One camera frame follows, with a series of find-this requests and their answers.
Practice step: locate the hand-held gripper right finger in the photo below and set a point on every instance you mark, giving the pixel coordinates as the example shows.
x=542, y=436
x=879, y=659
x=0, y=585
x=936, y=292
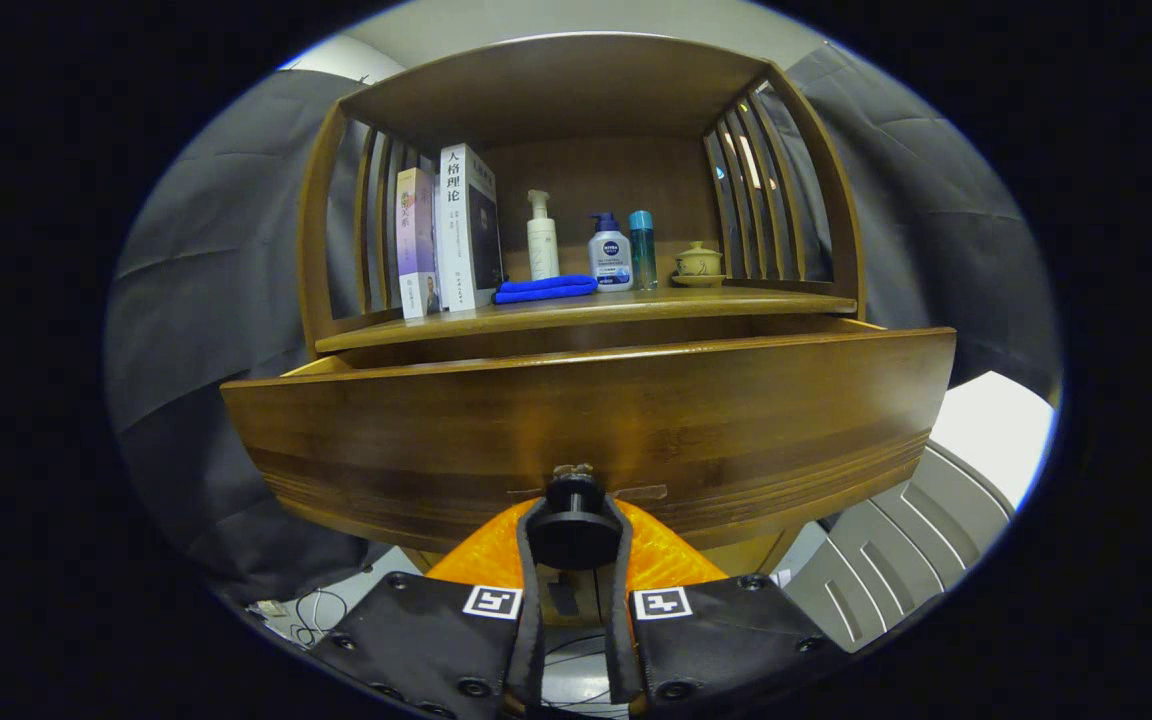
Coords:
x=726, y=640

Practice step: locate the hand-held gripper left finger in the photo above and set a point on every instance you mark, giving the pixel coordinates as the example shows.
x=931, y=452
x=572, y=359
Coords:
x=416, y=640

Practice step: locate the black drawer knob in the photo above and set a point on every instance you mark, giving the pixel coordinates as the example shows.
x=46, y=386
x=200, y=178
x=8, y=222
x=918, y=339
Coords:
x=576, y=535

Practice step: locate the brown wooden drawer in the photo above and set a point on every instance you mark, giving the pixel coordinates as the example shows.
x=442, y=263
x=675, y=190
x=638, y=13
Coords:
x=586, y=420

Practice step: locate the brown wooden countertop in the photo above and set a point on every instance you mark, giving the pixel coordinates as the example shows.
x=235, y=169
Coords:
x=636, y=303

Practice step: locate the brown wooden cabinet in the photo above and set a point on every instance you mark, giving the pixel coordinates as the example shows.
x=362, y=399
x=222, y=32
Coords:
x=586, y=90

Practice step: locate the grey plastic chair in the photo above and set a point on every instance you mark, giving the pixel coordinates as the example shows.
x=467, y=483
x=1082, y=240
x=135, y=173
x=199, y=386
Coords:
x=896, y=560

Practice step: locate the white side table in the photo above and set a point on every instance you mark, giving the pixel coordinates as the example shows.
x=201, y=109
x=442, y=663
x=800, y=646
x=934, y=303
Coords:
x=996, y=430

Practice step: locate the blue folded cloth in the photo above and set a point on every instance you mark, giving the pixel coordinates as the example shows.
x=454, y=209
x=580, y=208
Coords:
x=546, y=289

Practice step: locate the beige lidded teacup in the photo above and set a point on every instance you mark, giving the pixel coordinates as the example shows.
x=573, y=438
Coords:
x=699, y=265

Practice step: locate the black backdrop cloth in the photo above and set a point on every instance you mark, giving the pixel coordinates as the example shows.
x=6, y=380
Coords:
x=216, y=300

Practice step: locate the white bottle blue cap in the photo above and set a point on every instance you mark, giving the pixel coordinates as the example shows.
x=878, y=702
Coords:
x=611, y=260

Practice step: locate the teal slim bottle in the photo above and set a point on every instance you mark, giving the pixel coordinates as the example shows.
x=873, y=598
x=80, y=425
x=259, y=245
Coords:
x=643, y=250

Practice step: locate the purple book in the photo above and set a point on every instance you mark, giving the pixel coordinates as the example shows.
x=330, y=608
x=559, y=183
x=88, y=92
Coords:
x=416, y=240

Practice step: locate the white pump bottle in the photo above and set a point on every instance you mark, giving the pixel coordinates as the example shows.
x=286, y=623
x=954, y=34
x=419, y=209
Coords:
x=542, y=250

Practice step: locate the thick white book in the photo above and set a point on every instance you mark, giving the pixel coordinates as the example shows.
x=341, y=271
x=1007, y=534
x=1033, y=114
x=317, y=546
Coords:
x=456, y=230

